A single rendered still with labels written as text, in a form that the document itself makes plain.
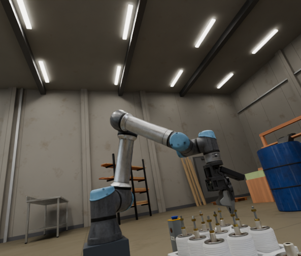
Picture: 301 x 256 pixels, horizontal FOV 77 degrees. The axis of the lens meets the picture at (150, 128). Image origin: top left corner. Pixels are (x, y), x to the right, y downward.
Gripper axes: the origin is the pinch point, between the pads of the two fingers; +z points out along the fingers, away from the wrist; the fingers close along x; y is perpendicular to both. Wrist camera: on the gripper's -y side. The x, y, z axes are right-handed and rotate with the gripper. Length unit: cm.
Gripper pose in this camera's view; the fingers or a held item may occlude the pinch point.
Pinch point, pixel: (232, 209)
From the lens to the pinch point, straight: 92.5
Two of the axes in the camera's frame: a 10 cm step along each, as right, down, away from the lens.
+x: 1.0, -3.8, -9.2
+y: -9.8, 1.0, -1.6
